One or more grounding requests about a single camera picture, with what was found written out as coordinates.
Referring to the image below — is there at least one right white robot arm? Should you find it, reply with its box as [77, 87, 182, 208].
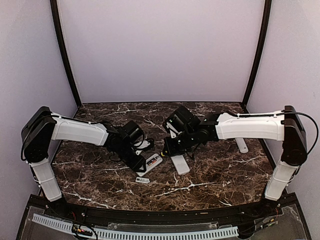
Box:
[161, 105, 308, 217]

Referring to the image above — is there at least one left black frame post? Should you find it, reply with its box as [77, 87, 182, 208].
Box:
[49, 0, 82, 108]

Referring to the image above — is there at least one white centre remote control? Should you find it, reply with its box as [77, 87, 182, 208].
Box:
[170, 155, 190, 175]

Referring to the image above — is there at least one white remote with display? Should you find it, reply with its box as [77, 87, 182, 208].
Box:
[136, 153, 163, 177]

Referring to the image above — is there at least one white remote control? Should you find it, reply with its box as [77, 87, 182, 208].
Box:
[235, 138, 249, 154]
[170, 155, 190, 175]

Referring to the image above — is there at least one right black frame post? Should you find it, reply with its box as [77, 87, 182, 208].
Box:
[241, 0, 272, 109]

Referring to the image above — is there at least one white right remote control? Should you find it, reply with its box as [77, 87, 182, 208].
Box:
[235, 138, 249, 154]

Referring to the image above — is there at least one black frame post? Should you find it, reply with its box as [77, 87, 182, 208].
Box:
[241, 0, 272, 109]
[49, 0, 82, 108]

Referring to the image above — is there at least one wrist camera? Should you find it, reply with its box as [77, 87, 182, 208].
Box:
[133, 138, 155, 155]
[162, 121, 181, 139]

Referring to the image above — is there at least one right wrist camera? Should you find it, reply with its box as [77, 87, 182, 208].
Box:
[162, 121, 181, 139]

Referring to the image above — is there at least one black front table rail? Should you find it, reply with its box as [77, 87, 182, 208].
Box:
[41, 200, 282, 227]

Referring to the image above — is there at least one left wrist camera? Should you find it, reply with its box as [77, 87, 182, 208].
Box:
[133, 138, 155, 155]

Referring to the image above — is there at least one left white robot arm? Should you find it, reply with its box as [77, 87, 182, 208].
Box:
[20, 106, 147, 218]

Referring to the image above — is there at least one white battery compartment cover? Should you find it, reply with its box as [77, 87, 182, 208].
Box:
[135, 177, 150, 184]

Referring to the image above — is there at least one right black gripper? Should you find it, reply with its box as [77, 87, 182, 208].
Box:
[163, 128, 198, 156]

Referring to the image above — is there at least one white slotted cable duct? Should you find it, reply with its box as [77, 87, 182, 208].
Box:
[32, 213, 239, 240]

